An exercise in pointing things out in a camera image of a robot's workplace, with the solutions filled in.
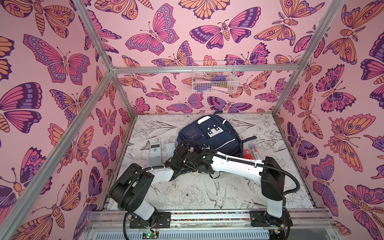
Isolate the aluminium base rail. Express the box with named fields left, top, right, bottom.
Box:
left=84, top=209, right=341, bottom=240

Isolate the pink item in basket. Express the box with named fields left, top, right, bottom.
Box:
left=210, top=86, right=229, bottom=93

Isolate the navy blue backpack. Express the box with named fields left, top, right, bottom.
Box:
left=177, top=115, right=257, bottom=158

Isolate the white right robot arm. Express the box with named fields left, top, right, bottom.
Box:
left=170, top=141, right=301, bottom=230

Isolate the green circuit board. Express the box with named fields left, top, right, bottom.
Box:
left=142, top=231, right=159, bottom=240

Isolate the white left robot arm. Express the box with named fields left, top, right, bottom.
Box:
left=108, top=163, right=192, bottom=227

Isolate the grey scientific calculator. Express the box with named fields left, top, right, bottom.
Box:
left=149, top=142, right=162, bottom=167

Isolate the purple item in basket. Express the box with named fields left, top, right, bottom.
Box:
left=212, top=75, right=227, bottom=82

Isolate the white wire wall basket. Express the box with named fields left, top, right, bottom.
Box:
left=191, top=64, right=239, bottom=94

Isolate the pale green ruler case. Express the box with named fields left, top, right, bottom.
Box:
left=166, top=143, right=176, bottom=161

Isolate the clear pen refill package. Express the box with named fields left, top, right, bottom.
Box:
left=249, top=144, right=263, bottom=160

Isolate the red pencil case package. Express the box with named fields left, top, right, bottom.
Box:
left=243, top=149, right=254, bottom=160

